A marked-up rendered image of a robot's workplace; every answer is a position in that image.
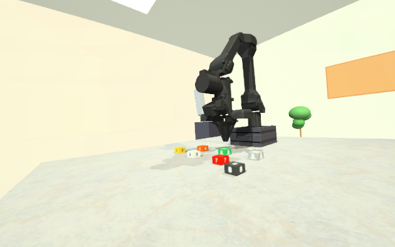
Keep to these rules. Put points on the orange block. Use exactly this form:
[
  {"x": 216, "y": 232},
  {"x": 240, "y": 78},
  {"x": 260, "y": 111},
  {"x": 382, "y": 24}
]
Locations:
[{"x": 202, "y": 148}]

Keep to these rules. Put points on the green block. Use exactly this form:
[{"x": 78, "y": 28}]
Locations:
[{"x": 224, "y": 151}]

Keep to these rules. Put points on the red block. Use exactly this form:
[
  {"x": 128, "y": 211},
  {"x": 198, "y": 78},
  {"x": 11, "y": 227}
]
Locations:
[{"x": 221, "y": 159}]

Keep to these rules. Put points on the yellow digit block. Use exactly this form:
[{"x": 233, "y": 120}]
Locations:
[{"x": 180, "y": 150}]

